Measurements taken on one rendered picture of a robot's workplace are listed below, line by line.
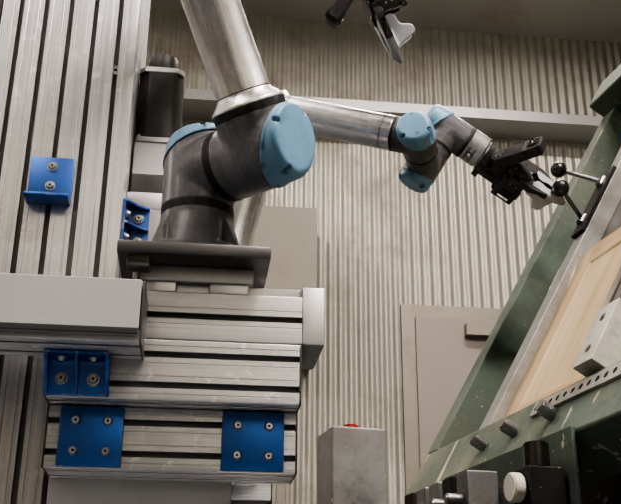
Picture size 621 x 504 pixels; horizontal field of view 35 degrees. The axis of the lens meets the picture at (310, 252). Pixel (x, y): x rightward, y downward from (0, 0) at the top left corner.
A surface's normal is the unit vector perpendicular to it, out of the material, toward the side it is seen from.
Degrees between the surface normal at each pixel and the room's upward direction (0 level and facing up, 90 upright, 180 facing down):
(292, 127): 97
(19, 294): 90
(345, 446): 90
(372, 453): 90
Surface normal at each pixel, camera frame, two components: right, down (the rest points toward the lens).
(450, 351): 0.11, -0.37
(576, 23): 0.00, 0.93
